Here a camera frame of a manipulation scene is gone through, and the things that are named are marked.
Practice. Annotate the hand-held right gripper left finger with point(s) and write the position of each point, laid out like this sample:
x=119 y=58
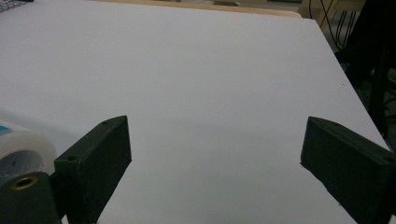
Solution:
x=93 y=165

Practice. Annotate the wooden board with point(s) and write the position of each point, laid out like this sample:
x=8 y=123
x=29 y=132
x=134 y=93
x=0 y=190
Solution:
x=218 y=7

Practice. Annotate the black mesh object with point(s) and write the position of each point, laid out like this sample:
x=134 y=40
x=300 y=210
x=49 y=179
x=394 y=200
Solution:
x=11 y=3

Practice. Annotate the white tape roll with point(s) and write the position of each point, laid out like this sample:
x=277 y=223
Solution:
x=21 y=152

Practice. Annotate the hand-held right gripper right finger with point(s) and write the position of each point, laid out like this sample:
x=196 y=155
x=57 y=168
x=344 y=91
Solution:
x=351 y=165

